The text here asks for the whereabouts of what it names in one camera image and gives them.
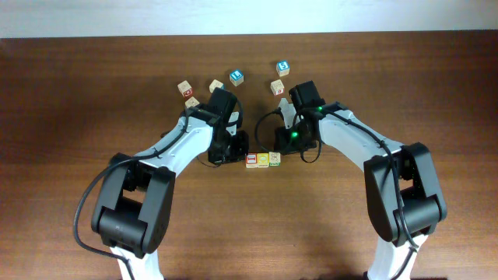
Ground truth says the red I wooden block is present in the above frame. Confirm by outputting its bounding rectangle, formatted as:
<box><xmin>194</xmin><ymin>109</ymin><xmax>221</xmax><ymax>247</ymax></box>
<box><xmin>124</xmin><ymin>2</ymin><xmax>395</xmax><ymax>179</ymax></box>
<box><xmin>245</xmin><ymin>153</ymin><xmax>258</xmax><ymax>168</ymax></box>

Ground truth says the green R wooden block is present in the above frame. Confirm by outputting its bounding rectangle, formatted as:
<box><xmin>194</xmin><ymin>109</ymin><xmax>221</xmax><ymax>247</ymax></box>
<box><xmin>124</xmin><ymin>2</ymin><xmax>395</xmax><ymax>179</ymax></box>
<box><xmin>268</xmin><ymin>152</ymin><xmax>281</xmax><ymax>166</ymax></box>

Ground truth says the yellow O wooden block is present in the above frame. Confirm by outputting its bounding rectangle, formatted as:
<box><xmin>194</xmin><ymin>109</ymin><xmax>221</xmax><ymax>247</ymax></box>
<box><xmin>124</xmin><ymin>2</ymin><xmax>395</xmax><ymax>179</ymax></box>
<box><xmin>257</xmin><ymin>152</ymin><xmax>269</xmax><ymax>168</ymax></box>

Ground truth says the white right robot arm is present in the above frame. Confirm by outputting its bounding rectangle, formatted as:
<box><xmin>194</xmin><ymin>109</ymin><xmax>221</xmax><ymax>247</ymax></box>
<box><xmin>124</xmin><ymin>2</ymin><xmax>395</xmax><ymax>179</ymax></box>
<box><xmin>275</xmin><ymin>100</ymin><xmax>447</xmax><ymax>279</ymax></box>

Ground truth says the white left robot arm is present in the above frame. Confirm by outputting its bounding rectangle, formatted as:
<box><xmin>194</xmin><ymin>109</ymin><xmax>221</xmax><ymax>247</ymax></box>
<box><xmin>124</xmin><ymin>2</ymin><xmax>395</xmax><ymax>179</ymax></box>
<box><xmin>87</xmin><ymin>104</ymin><xmax>248</xmax><ymax>279</ymax></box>

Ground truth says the red 9 wooden block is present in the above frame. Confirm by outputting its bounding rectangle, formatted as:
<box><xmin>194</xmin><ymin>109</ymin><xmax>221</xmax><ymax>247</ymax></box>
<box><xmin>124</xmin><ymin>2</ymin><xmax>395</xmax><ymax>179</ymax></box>
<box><xmin>270</xmin><ymin>79</ymin><xmax>285</xmax><ymax>96</ymax></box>

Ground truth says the green letter wooden block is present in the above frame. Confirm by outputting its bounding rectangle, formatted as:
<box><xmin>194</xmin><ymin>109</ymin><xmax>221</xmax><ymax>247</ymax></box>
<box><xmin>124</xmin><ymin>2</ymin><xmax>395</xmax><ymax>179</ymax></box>
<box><xmin>184</xmin><ymin>96</ymin><xmax>200</xmax><ymax>109</ymax></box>

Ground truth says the blue H wooden block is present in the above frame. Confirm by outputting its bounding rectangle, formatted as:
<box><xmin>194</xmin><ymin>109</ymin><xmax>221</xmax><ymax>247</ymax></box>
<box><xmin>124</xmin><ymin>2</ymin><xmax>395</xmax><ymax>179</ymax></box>
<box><xmin>209</xmin><ymin>79</ymin><xmax>225</xmax><ymax>93</ymax></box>

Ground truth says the blue 5 wooden block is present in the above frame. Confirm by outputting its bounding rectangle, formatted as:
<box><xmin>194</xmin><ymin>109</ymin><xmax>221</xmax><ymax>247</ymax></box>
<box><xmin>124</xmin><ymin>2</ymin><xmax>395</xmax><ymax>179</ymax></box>
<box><xmin>276</xmin><ymin>61</ymin><xmax>290</xmax><ymax>77</ymax></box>

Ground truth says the blue L wooden block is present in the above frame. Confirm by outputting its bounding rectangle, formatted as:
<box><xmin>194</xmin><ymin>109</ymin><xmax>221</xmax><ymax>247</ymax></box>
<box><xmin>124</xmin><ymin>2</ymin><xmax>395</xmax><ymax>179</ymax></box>
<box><xmin>229</xmin><ymin>69</ymin><xmax>244</xmax><ymax>86</ymax></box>

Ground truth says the red Q wooden block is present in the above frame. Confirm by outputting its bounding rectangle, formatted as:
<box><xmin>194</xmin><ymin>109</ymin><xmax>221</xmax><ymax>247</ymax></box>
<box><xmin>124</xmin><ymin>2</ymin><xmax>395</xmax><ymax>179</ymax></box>
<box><xmin>177</xmin><ymin>80</ymin><xmax>194</xmax><ymax>98</ymax></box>

